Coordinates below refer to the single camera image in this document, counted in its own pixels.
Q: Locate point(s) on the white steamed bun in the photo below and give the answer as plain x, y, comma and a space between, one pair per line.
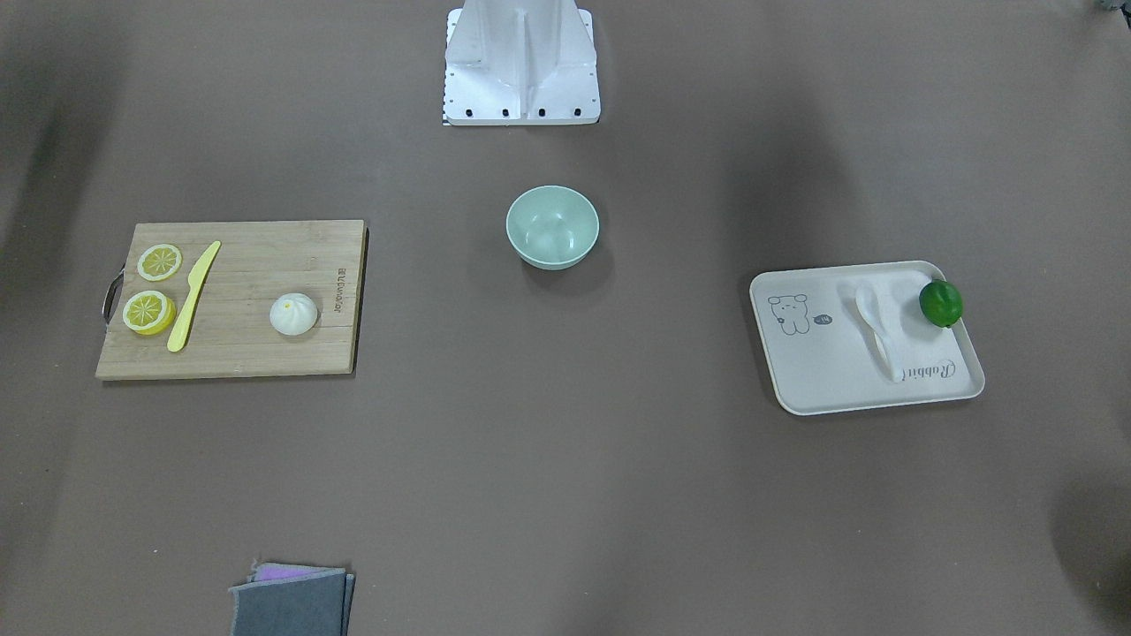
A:
293, 314

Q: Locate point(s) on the white ceramic spoon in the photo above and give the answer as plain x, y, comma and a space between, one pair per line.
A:
867, 303

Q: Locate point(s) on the light green bowl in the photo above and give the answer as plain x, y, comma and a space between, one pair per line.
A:
552, 227

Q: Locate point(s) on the beige rabbit tray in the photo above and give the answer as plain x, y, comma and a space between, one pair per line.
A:
822, 358

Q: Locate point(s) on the bamboo cutting board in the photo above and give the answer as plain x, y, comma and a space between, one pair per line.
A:
231, 335

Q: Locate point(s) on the yellow plastic knife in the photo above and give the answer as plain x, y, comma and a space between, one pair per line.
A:
198, 274

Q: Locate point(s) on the green lime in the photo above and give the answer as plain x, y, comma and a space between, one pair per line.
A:
941, 303

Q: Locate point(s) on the grey folded cloth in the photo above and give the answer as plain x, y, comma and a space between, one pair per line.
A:
292, 599

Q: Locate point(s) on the lemon slice far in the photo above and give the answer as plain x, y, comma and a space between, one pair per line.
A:
159, 262

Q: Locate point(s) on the lemon half thick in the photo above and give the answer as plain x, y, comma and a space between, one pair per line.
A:
149, 312

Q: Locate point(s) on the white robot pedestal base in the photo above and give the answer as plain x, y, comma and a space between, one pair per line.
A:
531, 63

